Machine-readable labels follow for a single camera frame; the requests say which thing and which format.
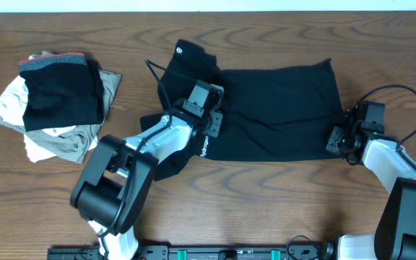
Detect black t-shirt with logo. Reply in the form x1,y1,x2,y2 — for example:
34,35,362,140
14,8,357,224
154,40,345,181

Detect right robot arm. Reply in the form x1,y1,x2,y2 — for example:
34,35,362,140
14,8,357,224
319,120,416,260

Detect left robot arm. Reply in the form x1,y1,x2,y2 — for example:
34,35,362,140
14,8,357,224
70,81,224,259

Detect folded white garment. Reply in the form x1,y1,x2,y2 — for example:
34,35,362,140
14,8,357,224
0,54,100,164

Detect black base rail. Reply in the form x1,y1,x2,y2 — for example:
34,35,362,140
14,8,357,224
47,244,332,260

